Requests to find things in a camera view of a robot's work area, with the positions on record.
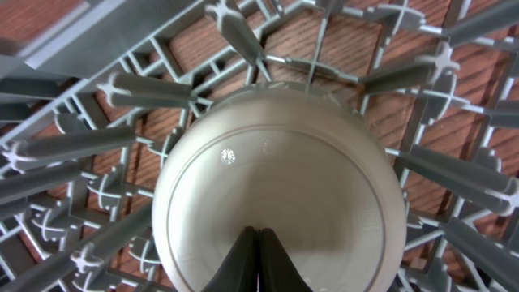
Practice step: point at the grey dishwasher rack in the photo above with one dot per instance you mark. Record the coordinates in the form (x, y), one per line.
(436, 84)

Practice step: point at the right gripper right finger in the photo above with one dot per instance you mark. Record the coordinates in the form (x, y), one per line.
(277, 272)

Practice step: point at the grey bowl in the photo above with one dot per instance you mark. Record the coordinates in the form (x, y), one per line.
(293, 159)

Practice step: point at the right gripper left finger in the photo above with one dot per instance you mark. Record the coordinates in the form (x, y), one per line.
(239, 269)

